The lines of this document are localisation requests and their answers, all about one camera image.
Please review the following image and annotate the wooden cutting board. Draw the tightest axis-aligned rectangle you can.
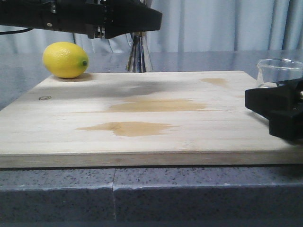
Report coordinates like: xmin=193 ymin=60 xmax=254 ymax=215
xmin=0 ymin=71 xmax=303 ymax=168

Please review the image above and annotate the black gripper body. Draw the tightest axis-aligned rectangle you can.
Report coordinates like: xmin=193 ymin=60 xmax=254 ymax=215
xmin=269 ymin=90 xmax=303 ymax=141
xmin=0 ymin=0 xmax=107 ymax=38

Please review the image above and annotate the yellow lemon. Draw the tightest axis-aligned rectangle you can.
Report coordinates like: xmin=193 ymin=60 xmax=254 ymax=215
xmin=42 ymin=42 xmax=89 ymax=79

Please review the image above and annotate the clear glass beaker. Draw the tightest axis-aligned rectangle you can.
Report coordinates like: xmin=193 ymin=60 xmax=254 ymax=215
xmin=256 ymin=58 xmax=303 ymax=88

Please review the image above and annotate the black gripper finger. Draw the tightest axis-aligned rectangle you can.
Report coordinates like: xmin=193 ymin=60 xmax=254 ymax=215
xmin=245 ymin=79 xmax=303 ymax=118
xmin=104 ymin=0 xmax=162 ymax=39

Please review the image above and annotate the steel double jigger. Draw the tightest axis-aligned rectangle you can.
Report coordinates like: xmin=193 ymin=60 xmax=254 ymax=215
xmin=126 ymin=32 xmax=152 ymax=73

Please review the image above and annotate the black cable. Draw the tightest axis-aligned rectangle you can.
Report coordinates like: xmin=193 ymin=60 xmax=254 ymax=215
xmin=0 ymin=27 xmax=34 ymax=36

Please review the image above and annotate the grey curtain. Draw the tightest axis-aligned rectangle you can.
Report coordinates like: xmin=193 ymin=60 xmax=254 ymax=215
xmin=0 ymin=0 xmax=303 ymax=54

